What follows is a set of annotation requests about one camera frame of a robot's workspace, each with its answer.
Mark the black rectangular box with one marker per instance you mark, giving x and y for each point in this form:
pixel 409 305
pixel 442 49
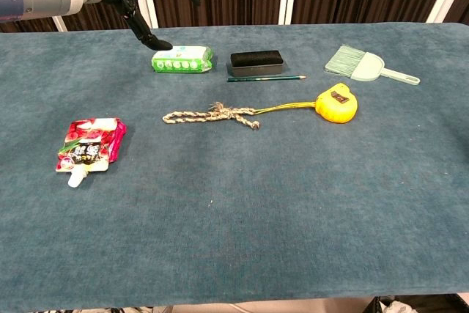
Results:
pixel 256 63

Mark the green wet wipes pack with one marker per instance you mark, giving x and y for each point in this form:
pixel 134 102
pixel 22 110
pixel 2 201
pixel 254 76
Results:
pixel 181 59

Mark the green pencil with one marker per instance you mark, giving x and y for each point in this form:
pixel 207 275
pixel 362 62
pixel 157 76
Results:
pixel 264 78

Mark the white plastic bag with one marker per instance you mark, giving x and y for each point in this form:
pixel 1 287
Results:
pixel 397 307

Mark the red spouted drink pouch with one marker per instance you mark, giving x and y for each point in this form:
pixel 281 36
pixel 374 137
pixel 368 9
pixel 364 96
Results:
pixel 89 144

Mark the mint green hand brush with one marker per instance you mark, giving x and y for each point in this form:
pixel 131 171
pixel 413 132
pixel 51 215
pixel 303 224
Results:
pixel 361 67

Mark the black storage bin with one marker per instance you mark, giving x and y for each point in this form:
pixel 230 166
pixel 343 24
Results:
pixel 439 305

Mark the blue table cloth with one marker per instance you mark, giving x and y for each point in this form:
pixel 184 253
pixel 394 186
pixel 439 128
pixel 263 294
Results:
pixel 234 199

